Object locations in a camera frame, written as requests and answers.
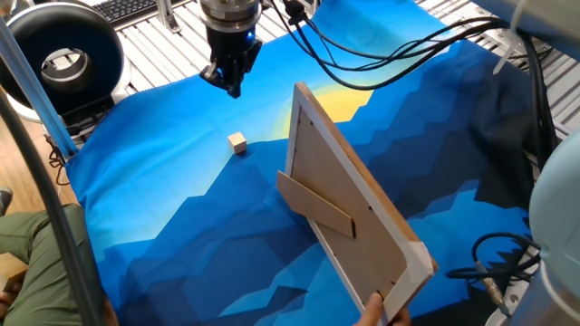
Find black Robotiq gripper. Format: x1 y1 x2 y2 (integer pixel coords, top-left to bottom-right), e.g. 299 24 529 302
198 27 264 101

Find wooden picture frame with stand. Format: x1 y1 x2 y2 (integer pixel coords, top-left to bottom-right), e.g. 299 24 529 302
275 81 440 326

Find person's right hand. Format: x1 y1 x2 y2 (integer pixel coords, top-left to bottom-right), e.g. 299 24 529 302
353 292 413 326

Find small wooden cube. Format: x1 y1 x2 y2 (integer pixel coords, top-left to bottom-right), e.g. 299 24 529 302
227 130 248 156

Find blue mountain sunset cloth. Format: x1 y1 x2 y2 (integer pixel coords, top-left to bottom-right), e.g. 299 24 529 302
64 0 546 326

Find black computer keyboard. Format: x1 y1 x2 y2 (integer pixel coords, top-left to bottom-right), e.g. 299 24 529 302
92 0 159 26

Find grey shoe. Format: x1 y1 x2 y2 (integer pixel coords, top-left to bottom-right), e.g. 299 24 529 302
0 185 15 216

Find person's leg in green trousers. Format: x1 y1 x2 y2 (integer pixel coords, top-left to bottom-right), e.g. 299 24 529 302
0 203 103 326

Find aluminium profile post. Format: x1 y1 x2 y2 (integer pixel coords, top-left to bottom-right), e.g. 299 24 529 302
155 0 183 34

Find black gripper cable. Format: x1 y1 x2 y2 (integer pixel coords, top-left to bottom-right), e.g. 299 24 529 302
270 0 559 174

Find thin black floor wires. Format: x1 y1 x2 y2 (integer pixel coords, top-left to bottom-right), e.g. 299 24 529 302
43 134 70 187

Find blue metal post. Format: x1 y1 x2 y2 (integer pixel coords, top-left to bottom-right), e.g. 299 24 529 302
0 16 80 160

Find black ring light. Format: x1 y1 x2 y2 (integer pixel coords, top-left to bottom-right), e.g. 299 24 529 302
0 1 133 124

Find thick black hose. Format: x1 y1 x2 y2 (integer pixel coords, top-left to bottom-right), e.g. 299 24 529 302
0 90 106 326

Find looped black cable silver connector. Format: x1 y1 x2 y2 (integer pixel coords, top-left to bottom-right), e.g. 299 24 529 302
445 232 544 319

